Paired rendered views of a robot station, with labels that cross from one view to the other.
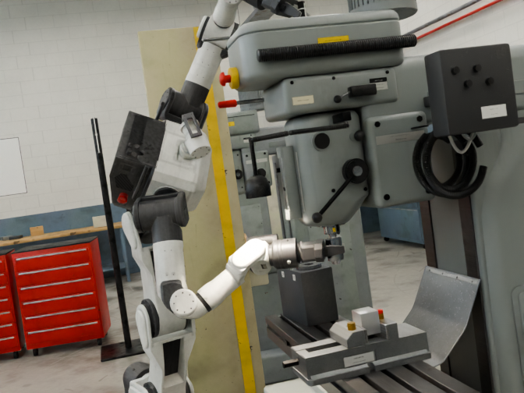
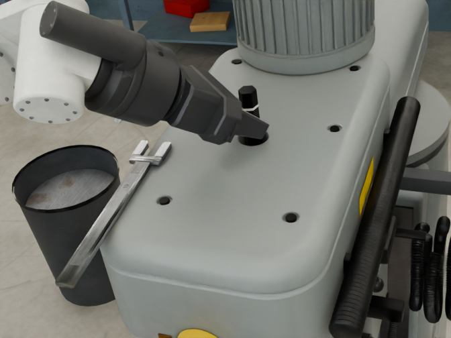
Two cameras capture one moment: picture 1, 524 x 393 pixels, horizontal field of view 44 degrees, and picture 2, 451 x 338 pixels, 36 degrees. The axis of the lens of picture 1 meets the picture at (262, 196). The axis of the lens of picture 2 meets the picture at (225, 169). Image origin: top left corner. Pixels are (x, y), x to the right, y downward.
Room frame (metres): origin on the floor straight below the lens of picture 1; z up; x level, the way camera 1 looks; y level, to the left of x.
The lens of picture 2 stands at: (1.46, 0.39, 2.36)
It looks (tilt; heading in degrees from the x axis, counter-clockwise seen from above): 36 degrees down; 309
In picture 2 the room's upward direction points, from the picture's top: 9 degrees counter-clockwise
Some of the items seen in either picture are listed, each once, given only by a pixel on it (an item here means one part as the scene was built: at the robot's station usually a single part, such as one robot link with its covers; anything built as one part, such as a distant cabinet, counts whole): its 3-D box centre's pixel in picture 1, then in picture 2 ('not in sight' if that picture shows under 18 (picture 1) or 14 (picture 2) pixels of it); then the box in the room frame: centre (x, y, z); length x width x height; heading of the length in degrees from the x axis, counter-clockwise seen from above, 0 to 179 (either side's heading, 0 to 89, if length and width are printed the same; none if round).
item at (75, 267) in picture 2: (242, 37); (115, 206); (1.94, -0.01, 1.89); 0.24 x 0.04 x 0.01; 106
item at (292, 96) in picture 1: (327, 95); not in sight; (1.88, -0.23, 1.68); 0.34 x 0.24 x 0.10; 104
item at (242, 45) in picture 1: (313, 52); (263, 181); (1.88, -0.20, 1.81); 0.47 x 0.26 x 0.16; 104
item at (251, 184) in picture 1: (257, 185); not in sight; (1.80, 0.01, 1.45); 0.07 x 0.07 x 0.06
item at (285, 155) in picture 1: (288, 182); not in sight; (1.85, -0.08, 1.45); 0.04 x 0.04 x 0.21; 14
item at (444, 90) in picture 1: (472, 90); not in sight; (1.62, -0.56, 1.62); 0.20 x 0.09 x 0.21; 104
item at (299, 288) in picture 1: (306, 290); not in sight; (2.27, -0.11, 1.04); 0.22 x 0.12 x 0.20; 21
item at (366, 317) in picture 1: (366, 320); not in sight; (1.70, -0.23, 1.05); 0.06 x 0.05 x 0.06; 15
